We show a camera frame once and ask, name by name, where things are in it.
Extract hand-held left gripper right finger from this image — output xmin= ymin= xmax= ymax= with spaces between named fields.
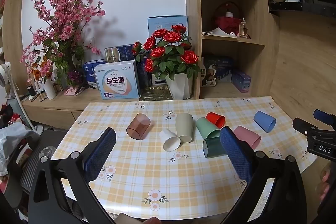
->
xmin=220 ymin=127 xmax=308 ymax=224

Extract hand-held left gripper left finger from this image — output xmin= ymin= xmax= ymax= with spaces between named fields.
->
xmin=28 ymin=127 xmax=117 ymax=224

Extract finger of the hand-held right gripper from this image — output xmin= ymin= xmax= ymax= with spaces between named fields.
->
xmin=292 ymin=117 xmax=320 ymax=141
xmin=313 ymin=109 xmax=336 ymax=125

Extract pink cup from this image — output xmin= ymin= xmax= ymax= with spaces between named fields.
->
xmin=233 ymin=126 xmax=262 ymax=150

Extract dark green cup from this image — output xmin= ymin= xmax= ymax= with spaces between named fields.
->
xmin=202 ymin=136 xmax=227 ymax=159

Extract blue cup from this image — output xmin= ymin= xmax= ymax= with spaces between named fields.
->
xmin=253 ymin=111 xmax=277 ymax=133

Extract light green cup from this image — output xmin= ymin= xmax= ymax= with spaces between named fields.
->
xmin=196 ymin=117 xmax=221 ymax=140

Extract red cup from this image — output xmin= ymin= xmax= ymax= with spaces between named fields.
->
xmin=206 ymin=112 xmax=226 ymax=128

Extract brown translucent cup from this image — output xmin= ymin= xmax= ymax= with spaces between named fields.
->
xmin=126 ymin=113 xmax=152 ymax=140

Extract beige cup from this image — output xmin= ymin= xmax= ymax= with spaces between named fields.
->
xmin=175 ymin=113 xmax=194 ymax=144

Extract white cup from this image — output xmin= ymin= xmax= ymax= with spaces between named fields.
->
xmin=159 ymin=129 xmax=181 ymax=152

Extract person's right hand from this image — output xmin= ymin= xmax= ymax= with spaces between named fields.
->
xmin=319 ymin=162 xmax=334 ymax=202

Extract yellow checked floral tablecloth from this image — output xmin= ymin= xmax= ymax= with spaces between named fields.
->
xmin=50 ymin=96 xmax=319 ymax=222

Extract wooden low cabinet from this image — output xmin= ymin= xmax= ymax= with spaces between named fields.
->
xmin=21 ymin=87 xmax=143 ymax=130

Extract black chair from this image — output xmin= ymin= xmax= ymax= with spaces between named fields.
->
xmin=5 ymin=129 xmax=69 ymax=210

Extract white box purple label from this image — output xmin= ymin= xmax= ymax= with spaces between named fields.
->
xmin=94 ymin=61 xmax=141 ymax=101

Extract small purple box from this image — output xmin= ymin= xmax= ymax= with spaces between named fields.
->
xmin=231 ymin=70 xmax=252 ymax=93

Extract gold patterned tray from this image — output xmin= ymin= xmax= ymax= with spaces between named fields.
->
xmin=139 ymin=85 xmax=172 ymax=102

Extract wooden shelf unit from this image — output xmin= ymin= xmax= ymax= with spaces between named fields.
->
xmin=182 ymin=0 xmax=281 ymax=102

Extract blue and white box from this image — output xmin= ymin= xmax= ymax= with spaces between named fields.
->
xmin=82 ymin=59 xmax=108 ymax=84

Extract row of small bottles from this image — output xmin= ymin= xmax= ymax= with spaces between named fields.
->
xmin=26 ymin=77 xmax=65 ymax=103

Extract orange flowers in white vase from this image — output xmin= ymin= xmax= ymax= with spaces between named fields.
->
xmin=28 ymin=61 xmax=57 ymax=100

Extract grey plastic bag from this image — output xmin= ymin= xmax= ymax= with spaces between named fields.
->
xmin=0 ymin=122 xmax=40 ymax=173

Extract blue cartoon print box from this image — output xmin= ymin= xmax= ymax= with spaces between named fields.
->
xmin=201 ymin=55 xmax=235 ymax=87

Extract silver glass picture box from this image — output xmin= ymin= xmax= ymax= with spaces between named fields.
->
xmin=104 ymin=47 xmax=122 ymax=64

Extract dark blue patterned box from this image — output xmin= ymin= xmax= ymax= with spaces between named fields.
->
xmin=115 ymin=44 xmax=151 ymax=88

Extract clear glass bottle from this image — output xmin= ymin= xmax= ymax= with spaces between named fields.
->
xmin=238 ymin=18 xmax=249 ymax=39

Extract red rose plant white pot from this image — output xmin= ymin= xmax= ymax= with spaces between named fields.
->
xmin=131 ymin=25 xmax=201 ymax=101

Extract white fan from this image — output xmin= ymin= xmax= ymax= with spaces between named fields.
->
xmin=0 ymin=61 xmax=21 ymax=100

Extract white folded cloth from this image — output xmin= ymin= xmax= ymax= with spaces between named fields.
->
xmin=202 ymin=27 xmax=238 ymax=37

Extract red basket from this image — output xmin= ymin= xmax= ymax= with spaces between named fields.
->
xmin=215 ymin=2 xmax=243 ymax=34

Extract pink blossom artificial tree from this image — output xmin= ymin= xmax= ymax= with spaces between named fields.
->
xmin=20 ymin=0 xmax=106 ymax=94

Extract light blue tall box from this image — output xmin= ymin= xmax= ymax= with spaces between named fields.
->
xmin=147 ymin=15 xmax=189 ymax=39

